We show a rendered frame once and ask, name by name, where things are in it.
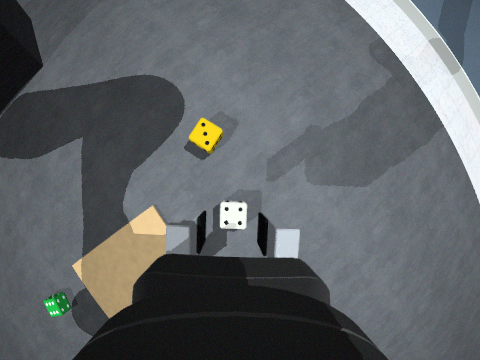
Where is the white die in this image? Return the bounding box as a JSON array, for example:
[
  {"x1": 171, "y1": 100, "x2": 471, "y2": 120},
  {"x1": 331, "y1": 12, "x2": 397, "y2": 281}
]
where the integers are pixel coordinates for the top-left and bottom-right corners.
[{"x1": 220, "y1": 201, "x2": 247, "y2": 229}]

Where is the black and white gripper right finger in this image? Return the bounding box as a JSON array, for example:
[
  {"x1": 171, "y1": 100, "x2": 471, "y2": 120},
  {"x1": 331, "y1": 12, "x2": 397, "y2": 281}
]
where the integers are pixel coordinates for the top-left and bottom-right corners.
[{"x1": 257, "y1": 213, "x2": 300, "y2": 258}]

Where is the tan flat mat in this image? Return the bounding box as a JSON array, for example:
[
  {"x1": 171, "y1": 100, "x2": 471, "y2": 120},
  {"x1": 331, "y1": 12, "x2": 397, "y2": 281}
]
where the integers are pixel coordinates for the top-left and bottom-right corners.
[{"x1": 72, "y1": 205, "x2": 166, "y2": 318}]

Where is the yellow die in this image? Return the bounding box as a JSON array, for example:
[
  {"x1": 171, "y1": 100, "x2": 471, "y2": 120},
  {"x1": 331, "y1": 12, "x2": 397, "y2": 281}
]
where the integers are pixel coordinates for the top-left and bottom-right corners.
[{"x1": 189, "y1": 118, "x2": 223, "y2": 154}]

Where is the green die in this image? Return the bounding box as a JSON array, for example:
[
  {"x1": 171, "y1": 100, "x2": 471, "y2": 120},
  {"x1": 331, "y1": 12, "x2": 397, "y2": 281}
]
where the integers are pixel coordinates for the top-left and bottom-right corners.
[{"x1": 44, "y1": 292, "x2": 71, "y2": 317}]

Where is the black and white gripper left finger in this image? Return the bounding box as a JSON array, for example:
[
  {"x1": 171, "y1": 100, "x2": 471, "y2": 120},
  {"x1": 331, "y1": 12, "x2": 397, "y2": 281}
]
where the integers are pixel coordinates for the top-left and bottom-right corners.
[{"x1": 166, "y1": 210, "x2": 206, "y2": 255}]

